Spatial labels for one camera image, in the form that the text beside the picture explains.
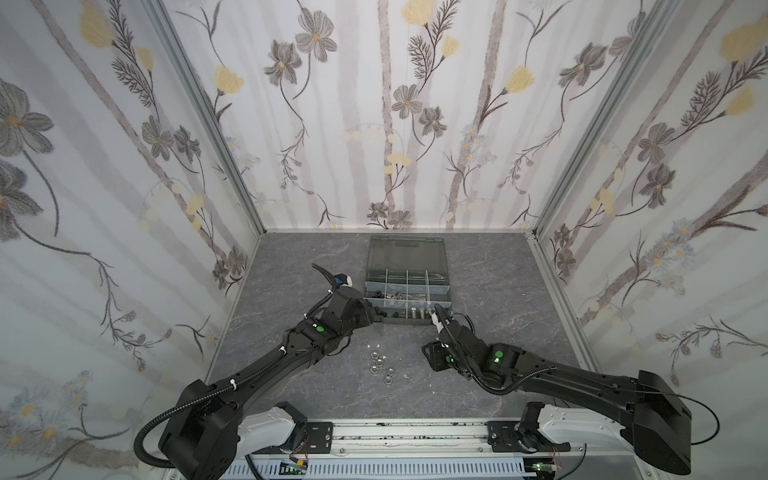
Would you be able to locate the green plastic organizer box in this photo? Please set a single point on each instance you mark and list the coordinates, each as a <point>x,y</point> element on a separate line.
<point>415,265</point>

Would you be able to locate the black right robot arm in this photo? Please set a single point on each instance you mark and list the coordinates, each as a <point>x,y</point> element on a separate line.
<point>653,418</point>

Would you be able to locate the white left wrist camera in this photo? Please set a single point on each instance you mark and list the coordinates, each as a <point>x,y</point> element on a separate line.
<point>343,280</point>

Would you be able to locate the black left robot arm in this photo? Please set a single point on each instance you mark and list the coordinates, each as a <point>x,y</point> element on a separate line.
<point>199,436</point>

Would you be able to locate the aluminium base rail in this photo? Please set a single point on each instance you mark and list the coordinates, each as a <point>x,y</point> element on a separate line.
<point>276,430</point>

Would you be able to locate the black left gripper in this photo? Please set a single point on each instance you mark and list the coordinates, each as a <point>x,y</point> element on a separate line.
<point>365,312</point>

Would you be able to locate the white slotted cable duct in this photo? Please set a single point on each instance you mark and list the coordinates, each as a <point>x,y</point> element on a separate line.
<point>396,468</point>

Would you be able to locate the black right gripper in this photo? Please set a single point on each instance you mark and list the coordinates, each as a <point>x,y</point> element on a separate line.
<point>448,330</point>

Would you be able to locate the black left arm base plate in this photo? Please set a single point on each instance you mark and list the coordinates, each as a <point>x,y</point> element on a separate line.
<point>315,438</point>

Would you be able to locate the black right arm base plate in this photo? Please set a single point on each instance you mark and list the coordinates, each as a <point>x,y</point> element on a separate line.
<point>518,437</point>

